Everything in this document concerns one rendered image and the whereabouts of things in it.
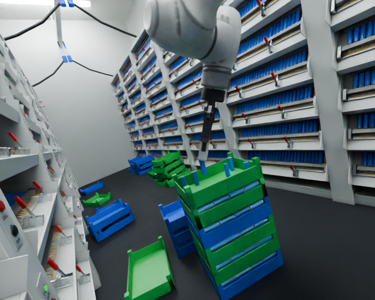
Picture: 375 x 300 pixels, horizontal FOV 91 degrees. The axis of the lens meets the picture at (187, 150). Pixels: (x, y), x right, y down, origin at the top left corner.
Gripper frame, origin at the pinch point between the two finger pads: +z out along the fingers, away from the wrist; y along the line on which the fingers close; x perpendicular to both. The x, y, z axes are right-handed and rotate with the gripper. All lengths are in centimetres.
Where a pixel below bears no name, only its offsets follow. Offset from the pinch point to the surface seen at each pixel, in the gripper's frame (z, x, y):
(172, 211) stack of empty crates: 52, 15, 35
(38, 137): 27, 125, 48
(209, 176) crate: 16.6, -3.3, 17.2
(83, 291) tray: 61, 36, -15
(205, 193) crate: 13.7, -3.2, -4.8
